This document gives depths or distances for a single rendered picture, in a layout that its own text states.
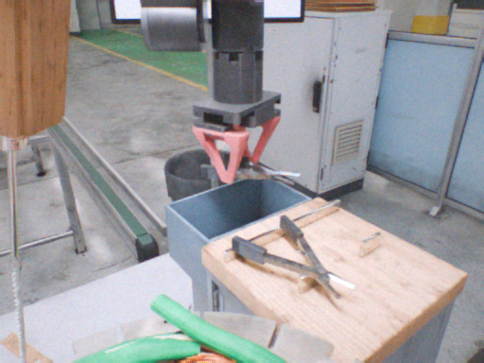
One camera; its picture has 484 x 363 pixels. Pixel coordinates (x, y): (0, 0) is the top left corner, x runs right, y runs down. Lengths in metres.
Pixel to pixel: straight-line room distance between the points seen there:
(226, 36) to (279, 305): 0.27
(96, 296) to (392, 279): 0.59
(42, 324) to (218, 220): 0.40
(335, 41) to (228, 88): 1.91
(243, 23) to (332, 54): 1.93
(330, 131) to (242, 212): 1.90
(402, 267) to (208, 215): 0.27
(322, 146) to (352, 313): 2.14
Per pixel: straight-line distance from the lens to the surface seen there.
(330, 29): 2.31
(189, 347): 0.23
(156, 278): 0.85
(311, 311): 0.37
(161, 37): 0.44
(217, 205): 0.57
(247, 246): 0.38
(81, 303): 0.84
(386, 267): 0.43
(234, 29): 0.42
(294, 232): 0.41
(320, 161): 2.52
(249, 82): 0.43
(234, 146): 0.43
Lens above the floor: 1.32
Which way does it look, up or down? 26 degrees down
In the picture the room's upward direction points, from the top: straight up
